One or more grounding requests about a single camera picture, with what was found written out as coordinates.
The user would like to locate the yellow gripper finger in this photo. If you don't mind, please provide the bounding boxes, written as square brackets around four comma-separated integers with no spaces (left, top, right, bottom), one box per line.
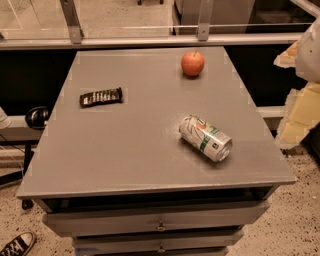
[275,82,320,149]
[273,41,299,68]

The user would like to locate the white green 7up can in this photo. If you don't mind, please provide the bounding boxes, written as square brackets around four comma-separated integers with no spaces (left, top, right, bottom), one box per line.
[179,115,233,162]

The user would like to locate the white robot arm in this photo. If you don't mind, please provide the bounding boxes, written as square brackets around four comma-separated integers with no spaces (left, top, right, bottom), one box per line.
[273,17,320,149]

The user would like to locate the grey side ledge right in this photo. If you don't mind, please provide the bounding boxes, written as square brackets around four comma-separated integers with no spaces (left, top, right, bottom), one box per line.
[257,106,284,130]

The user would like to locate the red apple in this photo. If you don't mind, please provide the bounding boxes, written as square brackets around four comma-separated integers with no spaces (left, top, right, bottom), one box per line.
[181,51,205,77]

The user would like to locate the top drawer with knob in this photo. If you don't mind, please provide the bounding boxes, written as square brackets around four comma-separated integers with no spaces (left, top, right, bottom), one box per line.
[43,200,270,237]

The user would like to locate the drawer with knob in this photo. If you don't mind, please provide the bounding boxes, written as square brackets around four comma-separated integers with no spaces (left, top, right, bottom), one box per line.
[73,230,243,256]
[43,200,270,237]

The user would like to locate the grey drawer cabinet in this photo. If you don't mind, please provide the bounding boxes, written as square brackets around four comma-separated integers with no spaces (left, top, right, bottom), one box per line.
[16,46,298,256]

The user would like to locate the black snack bar wrapper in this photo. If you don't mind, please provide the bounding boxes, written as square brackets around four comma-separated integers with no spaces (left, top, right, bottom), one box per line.
[79,87,123,108]

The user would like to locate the black headphones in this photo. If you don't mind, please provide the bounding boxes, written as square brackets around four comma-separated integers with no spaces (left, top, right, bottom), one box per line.
[25,106,49,130]

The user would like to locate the grey side shelf left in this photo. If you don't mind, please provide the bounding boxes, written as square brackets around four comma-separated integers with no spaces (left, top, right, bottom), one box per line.
[0,116,43,142]

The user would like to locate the black white sneaker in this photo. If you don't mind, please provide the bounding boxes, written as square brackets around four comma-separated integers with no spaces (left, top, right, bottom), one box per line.
[0,232,36,256]

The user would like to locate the right metal bracket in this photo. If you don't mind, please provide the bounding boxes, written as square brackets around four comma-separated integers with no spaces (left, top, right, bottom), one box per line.
[197,0,214,41]

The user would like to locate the metal bracket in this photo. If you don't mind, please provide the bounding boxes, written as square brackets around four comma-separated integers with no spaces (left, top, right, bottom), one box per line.
[60,0,84,44]
[197,0,214,41]

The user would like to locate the left metal bracket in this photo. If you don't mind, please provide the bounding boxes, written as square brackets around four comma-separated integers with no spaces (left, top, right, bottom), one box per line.
[60,0,84,44]

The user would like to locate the metal window rail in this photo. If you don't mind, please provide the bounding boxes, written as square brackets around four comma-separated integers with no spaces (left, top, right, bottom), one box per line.
[0,33,302,51]

